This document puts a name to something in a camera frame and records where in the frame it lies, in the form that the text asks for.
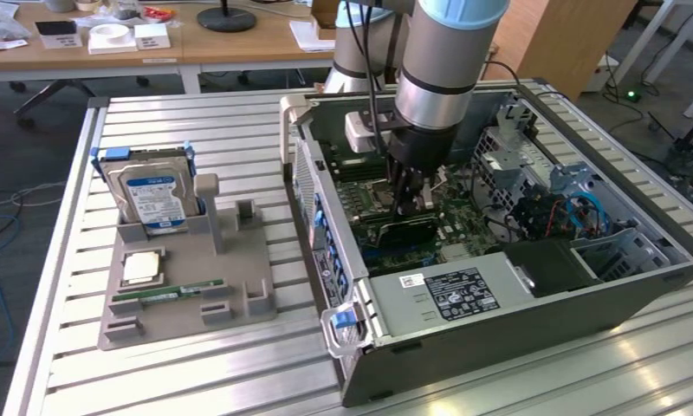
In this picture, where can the black topped white box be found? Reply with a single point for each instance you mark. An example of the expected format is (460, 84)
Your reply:
(57, 32)

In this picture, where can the dark grey PC case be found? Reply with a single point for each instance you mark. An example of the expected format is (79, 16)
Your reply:
(496, 355)

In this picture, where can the green indicator light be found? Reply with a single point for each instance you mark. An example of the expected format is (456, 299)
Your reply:
(631, 94)

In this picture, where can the grey cup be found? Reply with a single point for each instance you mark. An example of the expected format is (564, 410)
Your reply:
(60, 5)

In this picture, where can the hard disk in blue carrier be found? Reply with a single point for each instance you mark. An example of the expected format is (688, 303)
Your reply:
(149, 195)

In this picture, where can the brown cardboard box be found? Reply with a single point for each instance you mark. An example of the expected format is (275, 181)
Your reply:
(325, 13)

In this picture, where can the black plastic shroud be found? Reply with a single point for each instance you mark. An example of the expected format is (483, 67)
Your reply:
(548, 264)

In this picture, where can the wooden office desk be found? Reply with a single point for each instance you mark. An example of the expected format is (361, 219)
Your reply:
(236, 45)

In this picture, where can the red and white card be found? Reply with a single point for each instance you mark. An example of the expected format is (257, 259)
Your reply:
(5, 44)

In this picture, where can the silver CPU chip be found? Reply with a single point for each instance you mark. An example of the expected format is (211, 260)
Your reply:
(141, 268)

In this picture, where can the white labelled box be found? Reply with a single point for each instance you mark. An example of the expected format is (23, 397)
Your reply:
(152, 37)

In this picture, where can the metal socket cover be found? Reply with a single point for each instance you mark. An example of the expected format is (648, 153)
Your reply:
(439, 186)

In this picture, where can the silver chipset heatsink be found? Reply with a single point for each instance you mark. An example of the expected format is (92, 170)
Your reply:
(455, 252)

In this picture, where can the white flat block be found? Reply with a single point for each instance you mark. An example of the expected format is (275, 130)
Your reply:
(112, 48)

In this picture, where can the black round lamp base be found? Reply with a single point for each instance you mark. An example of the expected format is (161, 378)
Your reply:
(227, 19)

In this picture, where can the white table frame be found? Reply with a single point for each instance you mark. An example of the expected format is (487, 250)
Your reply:
(641, 39)

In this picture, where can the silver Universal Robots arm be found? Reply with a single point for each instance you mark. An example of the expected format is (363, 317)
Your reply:
(444, 52)

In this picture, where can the green motherboard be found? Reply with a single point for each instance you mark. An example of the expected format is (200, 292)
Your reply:
(468, 225)

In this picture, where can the red small packet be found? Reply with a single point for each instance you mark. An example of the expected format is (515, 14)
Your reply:
(156, 14)

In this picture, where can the grey parts rack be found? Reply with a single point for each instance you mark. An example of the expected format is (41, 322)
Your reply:
(196, 277)

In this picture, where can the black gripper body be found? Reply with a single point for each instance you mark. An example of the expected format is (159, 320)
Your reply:
(421, 147)

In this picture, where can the grey power supply unit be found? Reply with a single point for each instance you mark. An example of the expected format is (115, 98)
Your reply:
(399, 303)

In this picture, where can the black Nvidia graphics card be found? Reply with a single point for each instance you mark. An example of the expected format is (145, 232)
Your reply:
(407, 232)

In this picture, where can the clear plastic bag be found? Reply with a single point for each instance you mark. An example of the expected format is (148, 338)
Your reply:
(3, 21)

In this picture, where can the white paper stack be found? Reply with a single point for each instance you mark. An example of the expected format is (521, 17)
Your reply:
(312, 37)

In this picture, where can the metal disk bay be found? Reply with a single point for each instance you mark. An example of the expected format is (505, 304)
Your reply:
(641, 255)

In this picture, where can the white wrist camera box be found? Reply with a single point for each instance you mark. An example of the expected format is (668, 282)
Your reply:
(361, 134)

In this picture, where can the green RAM stick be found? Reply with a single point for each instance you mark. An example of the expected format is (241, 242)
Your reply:
(167, 291)

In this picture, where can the CPU socket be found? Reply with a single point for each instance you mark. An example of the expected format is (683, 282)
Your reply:
(381, 195)

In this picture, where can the wooden cabinet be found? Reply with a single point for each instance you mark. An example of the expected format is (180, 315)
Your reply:
(555, 43)

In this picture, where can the blue expansion slot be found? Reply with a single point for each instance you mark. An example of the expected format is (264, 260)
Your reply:
(371, 253)

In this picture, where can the blue case release latch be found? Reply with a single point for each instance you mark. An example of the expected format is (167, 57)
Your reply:
(340, 320)

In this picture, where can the white tape roll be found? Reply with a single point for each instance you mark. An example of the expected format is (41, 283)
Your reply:
(109, 34)

